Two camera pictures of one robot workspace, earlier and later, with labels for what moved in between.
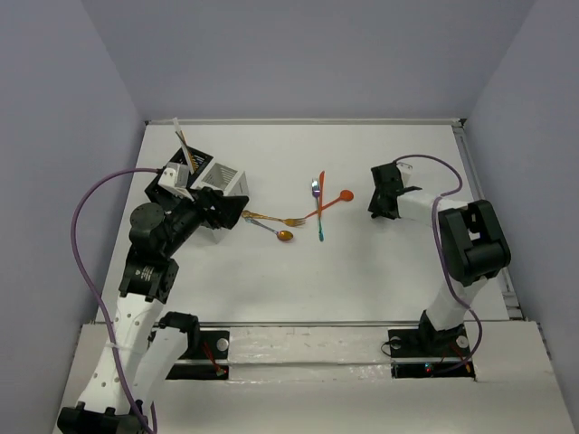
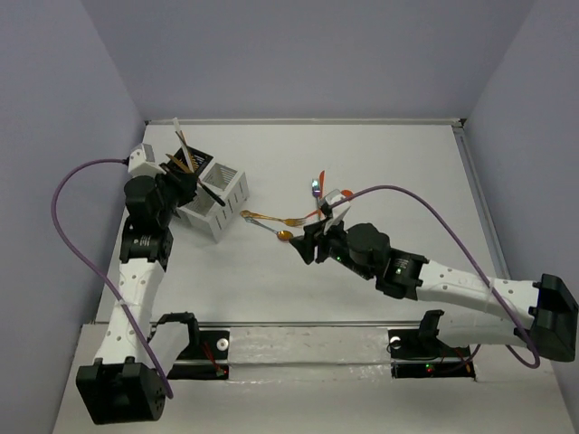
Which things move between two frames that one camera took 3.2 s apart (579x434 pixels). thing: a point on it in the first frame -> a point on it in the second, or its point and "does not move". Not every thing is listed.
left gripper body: (211, 206) -> (182, 182)
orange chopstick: (188, 150) does not move
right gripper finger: (391, 210) -> (317, 231)
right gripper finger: (379, 205) -> (305, 244)
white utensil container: (231, 181) does not move
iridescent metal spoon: (283, 235) does not move
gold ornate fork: (292, 221) does not move
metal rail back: (460, 121) does not move
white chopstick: (176, 126) does not move
